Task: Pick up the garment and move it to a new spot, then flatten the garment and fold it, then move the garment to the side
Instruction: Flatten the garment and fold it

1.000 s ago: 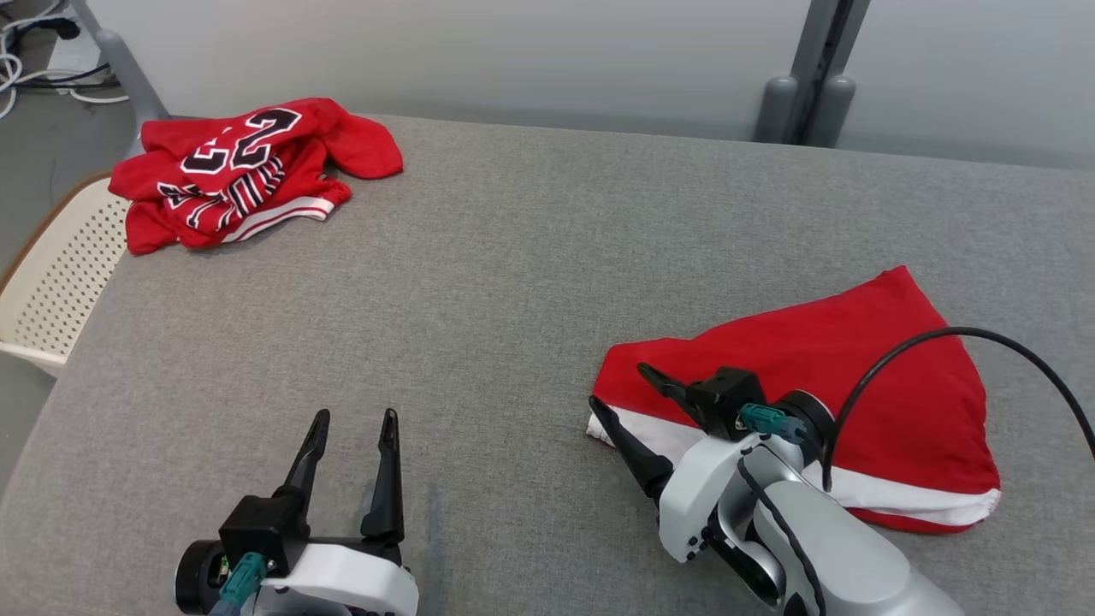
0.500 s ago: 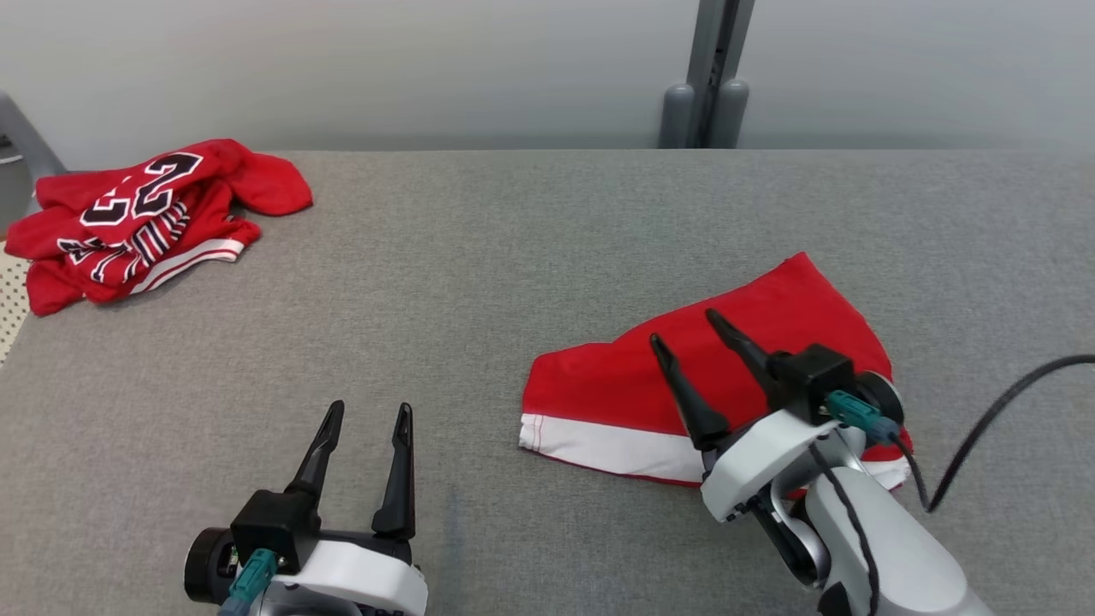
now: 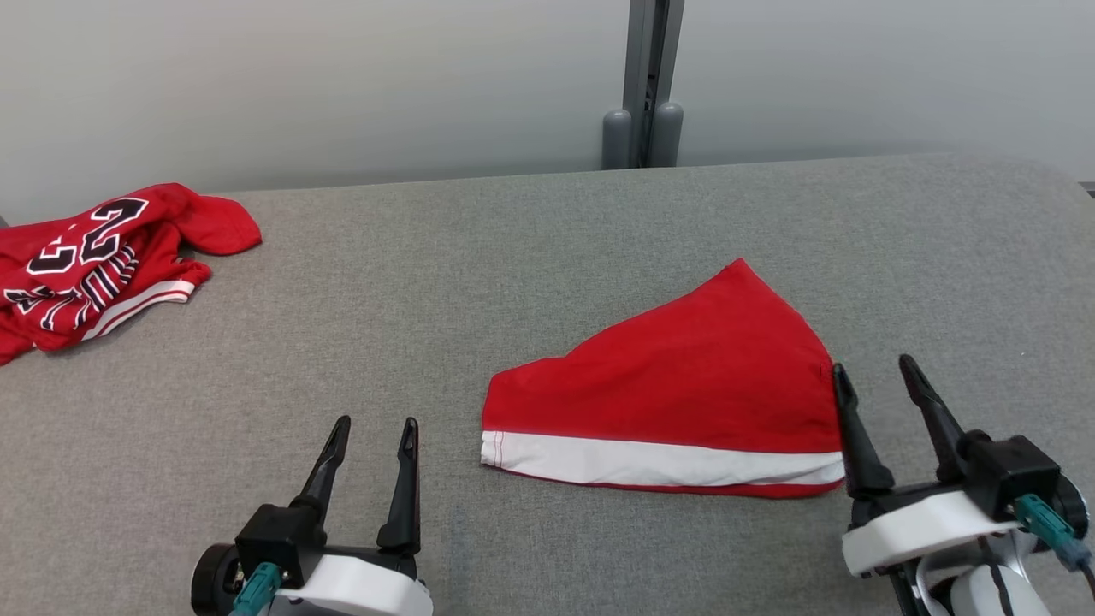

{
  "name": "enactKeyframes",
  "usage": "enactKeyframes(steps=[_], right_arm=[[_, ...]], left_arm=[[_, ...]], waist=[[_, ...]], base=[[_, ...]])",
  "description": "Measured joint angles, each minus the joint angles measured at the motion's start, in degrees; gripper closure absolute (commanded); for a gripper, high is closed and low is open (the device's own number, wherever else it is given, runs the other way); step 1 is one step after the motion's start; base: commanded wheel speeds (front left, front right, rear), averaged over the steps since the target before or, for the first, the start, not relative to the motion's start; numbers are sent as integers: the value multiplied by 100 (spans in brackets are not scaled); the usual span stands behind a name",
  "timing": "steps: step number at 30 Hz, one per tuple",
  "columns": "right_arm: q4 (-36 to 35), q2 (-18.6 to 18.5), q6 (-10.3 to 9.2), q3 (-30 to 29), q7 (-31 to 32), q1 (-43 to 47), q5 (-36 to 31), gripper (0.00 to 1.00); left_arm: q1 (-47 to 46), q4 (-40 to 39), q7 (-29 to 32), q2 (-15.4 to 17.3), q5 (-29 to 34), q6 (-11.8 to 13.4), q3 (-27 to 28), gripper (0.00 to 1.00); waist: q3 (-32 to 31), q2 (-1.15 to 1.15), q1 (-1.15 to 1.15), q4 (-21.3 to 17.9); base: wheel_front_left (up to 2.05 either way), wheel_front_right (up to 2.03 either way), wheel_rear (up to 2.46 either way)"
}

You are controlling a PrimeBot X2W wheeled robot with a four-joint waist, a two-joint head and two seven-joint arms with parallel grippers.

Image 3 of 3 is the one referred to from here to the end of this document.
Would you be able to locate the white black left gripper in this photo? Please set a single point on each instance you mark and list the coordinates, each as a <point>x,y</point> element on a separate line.
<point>368,590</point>

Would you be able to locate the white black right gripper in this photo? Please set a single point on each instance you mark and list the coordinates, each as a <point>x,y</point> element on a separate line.
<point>924,530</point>

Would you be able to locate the red shorts with white stripe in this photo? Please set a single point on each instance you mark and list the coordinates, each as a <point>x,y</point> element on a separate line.
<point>684,385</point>

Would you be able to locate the red basketball jersey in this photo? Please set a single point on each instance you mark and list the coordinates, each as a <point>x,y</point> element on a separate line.
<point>214,224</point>

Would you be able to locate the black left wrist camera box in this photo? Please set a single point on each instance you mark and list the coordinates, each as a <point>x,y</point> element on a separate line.
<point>278,535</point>

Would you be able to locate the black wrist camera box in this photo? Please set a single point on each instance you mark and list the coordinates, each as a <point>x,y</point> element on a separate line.
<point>1014,470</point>
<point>278,535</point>

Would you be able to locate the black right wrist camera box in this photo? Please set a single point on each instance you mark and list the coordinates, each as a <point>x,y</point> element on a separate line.
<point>1014,470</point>

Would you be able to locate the teal left camera connector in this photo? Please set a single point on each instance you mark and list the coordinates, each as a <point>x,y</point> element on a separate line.
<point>257,590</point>

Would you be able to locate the teal camera connector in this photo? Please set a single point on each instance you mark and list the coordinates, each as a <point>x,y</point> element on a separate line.
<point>1048,522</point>
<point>257,590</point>

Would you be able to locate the teal right camera connector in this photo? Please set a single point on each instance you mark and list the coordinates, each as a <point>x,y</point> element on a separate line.
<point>1048,522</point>

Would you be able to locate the grey rounded post cap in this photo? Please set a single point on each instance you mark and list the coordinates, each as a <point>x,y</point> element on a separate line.
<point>668,137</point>
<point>617,141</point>

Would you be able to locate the grey partition post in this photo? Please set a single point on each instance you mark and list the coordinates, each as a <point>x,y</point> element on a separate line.
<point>640,51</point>

